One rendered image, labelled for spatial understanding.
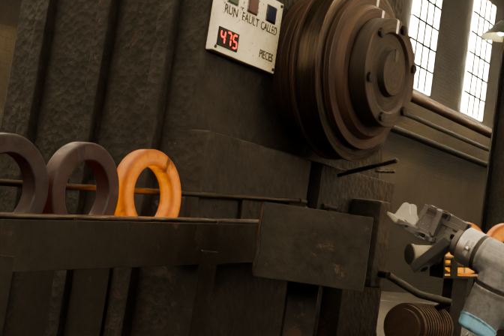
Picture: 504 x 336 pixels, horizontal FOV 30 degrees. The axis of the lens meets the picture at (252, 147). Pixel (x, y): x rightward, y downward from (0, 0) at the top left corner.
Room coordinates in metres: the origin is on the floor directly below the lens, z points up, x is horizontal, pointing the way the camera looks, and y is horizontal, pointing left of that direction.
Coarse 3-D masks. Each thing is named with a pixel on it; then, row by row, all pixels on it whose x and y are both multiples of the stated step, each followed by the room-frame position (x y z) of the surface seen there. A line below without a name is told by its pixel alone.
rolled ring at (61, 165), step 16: (80, 144) 1.67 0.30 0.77; (96, 144) 1.71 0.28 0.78; (64, 160) 1.64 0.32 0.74; (80, 160) 1.67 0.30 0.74; (96, 160) 1.71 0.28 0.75; (112, 160) 1.75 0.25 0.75; (48, 176) 1.63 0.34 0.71; (64, 176) 1.64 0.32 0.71; (96, 176) 1.76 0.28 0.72; (112, 176) 1.76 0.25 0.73; (48, 192) 1.63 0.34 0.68; (64, 192) 1.65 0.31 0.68; (96, 192) 1.77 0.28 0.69; (112, 192) 1.76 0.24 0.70; (48, 208) 1.63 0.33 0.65; (64, 208) 1.65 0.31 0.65; (96, 208) 1.76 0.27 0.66; (112, 208) 1.77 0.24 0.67
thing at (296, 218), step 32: (288, 224) 1.73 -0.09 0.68; (320, 224) 1.73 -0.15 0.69; (352, 224) 1.73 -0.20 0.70; (256, 256) 1.73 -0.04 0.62; (288, 256) 1.73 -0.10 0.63; (320, 256) 1.73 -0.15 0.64; (352, 256) 1.73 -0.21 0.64; (288, 288) 1.86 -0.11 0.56; (352, 288) 1.73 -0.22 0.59; (288, 320) 1.86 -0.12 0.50
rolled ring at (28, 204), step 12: (0, 144) 1.52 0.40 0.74; (12, 144) 1.54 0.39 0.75; (24, 144) 1.56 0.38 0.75; (12, 156) 1.58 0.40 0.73; (24, 156) 1.57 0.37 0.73; (36, 156) 1.59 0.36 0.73; (24, 168) 1.59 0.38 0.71; (36, 168) 1.59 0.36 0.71; (24, 180) 1.61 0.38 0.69; (36, 180) 1.60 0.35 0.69; (48, 180) 1.62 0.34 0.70; (24, 192) 1.61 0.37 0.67; (36, 192) 1.60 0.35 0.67; (24, 204) 1.60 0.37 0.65; (36, 204) 1.60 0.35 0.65
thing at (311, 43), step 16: (320, 0) 2.31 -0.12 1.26; (336, 0) 2.28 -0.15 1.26; (384, 0) 2.48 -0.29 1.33; (320, 16) 2.27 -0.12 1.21; (304, 32) 2.27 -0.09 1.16; (320, 32) 2.24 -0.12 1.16; (304, 48) 2.26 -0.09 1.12; (320, 48) 2.24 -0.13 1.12; (304, 64) 2.26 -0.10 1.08; (320, 64) 2.25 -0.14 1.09; (304, 80) 2.27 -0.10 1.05; (320, 80) 2.26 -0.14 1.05; (304, 96) 2.28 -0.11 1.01; (320, 96) 2.27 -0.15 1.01; (304, 112) 2.31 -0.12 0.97; (320, 112) 2.28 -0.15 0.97; (320, 128) 2.30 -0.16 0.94; (320, 144) 2.38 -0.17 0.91; (336, 144) 2.36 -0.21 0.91; (352, 160) 2.44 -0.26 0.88
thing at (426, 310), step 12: (396, 312) 2.56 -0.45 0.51; (408, 312) 2.54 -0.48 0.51; (420, 312) 2.54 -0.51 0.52; (432, 312) 2.60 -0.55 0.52; (444, 312) 2.66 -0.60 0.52; (384, 324) 2.59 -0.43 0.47; (396, 324) 2.55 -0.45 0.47; (408, 324) 2.54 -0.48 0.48; (420, 324) 2.53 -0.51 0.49; (432, 324) 2.56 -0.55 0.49; (444, 324) 2.62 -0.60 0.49
